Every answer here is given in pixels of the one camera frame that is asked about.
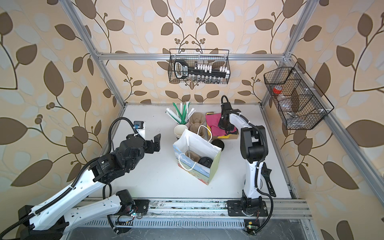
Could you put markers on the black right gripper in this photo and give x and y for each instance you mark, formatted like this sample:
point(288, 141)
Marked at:
point(220, 125)

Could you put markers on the magenta paper napkin stack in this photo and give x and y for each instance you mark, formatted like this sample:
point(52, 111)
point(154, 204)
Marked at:
point(214, 124)

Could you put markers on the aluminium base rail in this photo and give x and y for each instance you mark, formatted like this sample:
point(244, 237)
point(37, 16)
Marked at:
point(285, 209)

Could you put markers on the single brown pulp cup carrier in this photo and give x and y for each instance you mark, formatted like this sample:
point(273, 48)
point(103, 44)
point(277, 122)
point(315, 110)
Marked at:
point(195, 157)

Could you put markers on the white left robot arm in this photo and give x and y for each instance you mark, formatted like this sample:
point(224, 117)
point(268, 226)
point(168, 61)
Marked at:
point(59, 214)

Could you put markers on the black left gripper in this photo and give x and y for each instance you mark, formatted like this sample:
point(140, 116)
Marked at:
point(157, 147)

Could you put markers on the black adjustable wrench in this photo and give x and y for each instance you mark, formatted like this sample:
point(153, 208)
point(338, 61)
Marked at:
point(266, 172)

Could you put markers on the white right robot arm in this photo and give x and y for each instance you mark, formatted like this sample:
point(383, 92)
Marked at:
point(254, 149)

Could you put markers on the green white paper gift bag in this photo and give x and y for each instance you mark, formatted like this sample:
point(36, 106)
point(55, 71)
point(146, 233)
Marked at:
point(203, 148)

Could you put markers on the black handheld tool in basket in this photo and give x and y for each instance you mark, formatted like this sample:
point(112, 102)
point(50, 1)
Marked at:
point(196, 71)

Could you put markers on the red capped clear bottle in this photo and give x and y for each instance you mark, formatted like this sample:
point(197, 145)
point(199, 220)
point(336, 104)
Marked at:
point(278, 92)

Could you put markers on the black wire basket right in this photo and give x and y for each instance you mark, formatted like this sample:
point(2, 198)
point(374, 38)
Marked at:
point(305, 104)

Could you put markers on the white straw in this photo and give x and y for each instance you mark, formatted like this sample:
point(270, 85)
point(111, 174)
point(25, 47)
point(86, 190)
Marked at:
point(188, 152)
point(175, 117)

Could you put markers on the stack of paper cups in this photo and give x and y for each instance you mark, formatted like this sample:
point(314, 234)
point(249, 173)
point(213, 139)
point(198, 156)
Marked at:
point(179, 130)

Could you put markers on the green wrapped straw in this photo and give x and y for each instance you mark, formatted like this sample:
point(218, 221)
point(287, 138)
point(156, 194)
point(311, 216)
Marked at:
point(182, 111)

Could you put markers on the black wire basket rear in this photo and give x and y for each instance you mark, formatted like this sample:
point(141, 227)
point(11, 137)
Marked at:
point(215, 57)

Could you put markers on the black plastic cup lid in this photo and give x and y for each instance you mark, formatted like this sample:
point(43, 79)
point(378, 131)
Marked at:
point(206, 161)

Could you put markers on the black wire basket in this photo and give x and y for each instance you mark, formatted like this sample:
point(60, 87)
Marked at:
point(215, 57)
point(305, 104)

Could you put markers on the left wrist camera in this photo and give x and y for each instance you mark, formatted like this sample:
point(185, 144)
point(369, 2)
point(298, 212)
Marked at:
point(139, 127)

